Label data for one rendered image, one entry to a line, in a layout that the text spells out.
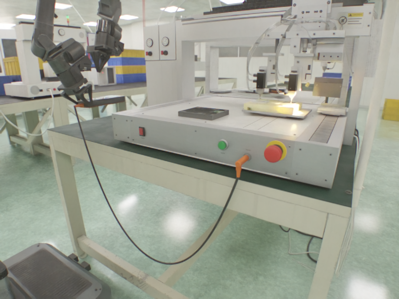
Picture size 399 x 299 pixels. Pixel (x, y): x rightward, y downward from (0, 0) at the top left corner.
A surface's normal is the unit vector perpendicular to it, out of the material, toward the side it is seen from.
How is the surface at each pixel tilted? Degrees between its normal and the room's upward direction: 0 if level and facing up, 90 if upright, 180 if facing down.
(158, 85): 90
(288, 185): 0
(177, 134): 90
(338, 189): 0
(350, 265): 0
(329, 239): 90
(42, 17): 60
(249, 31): 90
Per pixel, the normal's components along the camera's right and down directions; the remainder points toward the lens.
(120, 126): -0.54, 0.27
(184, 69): 0.84, 0.18
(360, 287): 0.00, -0.95
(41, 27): 0.62, -0.14
